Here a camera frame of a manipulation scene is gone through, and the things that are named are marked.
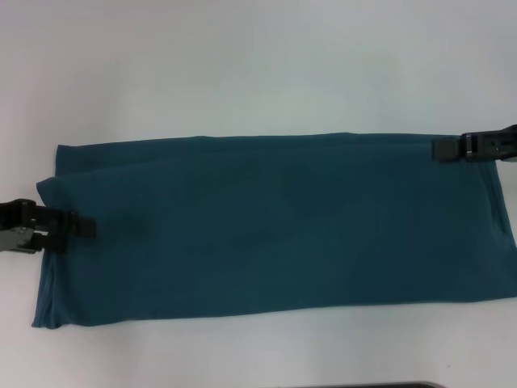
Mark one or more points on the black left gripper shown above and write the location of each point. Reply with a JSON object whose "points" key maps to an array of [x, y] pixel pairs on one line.
{"points": [[18, 228]]}

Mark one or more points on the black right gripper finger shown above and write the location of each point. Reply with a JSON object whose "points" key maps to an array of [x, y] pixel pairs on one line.
{"points": [[444, 149]]}

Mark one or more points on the teal blue FREE print T-shirt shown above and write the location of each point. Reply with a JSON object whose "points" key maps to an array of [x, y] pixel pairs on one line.
{"points": [[262, 226]]}

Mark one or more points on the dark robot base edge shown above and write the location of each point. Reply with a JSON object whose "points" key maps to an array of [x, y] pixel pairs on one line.
{"points": [[400, 385]]}

